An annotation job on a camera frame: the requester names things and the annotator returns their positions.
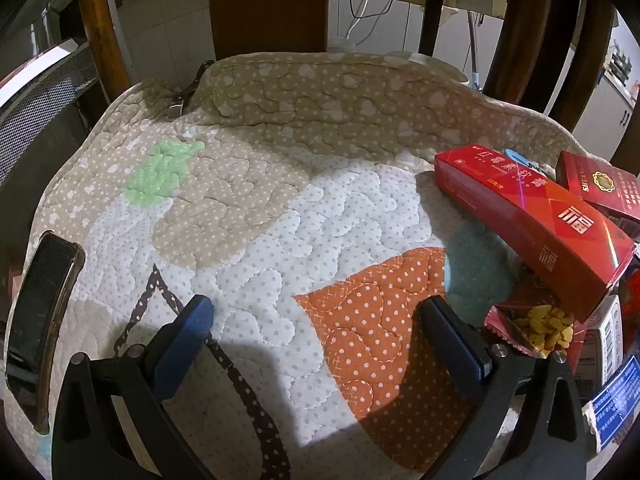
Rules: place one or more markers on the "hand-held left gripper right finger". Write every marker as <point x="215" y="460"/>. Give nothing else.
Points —
<point x="450" y="345"/>

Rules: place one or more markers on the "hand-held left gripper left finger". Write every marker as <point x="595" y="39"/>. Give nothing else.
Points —
<point x="182" y="340"/>

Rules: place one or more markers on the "red snack wrapper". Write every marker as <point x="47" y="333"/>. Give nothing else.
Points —
<point x="502" y="325"/>

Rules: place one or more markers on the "long red carton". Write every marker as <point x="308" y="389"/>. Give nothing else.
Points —
<point x="540" y="210"/>

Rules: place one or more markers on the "blue and white box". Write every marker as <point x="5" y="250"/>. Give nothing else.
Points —
<point x="617" y="400"/>

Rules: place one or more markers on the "light blue grip tape roll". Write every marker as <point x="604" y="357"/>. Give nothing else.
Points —
<point x="515" y="156"/>

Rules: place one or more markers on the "black smartphone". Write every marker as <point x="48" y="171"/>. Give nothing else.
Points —
<point x="40" y="320"/>

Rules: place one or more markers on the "white barcode box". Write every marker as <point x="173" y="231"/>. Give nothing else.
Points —
<point x="602" y="340"/>

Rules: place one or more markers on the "quilted polka dot seat cushion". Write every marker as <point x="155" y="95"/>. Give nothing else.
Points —
<point x="280" y="220"/>

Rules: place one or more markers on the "dark red cigarette box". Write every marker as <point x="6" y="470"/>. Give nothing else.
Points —
<point x="600" y="180"/>

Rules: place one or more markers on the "metal clip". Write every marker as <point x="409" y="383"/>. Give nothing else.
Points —
<point x="176" y="109"/>

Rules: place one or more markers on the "black mesh chair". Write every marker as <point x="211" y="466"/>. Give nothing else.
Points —
<point x="45" y="95"/>

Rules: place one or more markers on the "white kitchen cabinets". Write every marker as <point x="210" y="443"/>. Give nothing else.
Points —
<point x="605" y="110"/>

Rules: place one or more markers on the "brown wooden chair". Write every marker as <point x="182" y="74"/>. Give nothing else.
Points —
<point x="270" y="5"/>

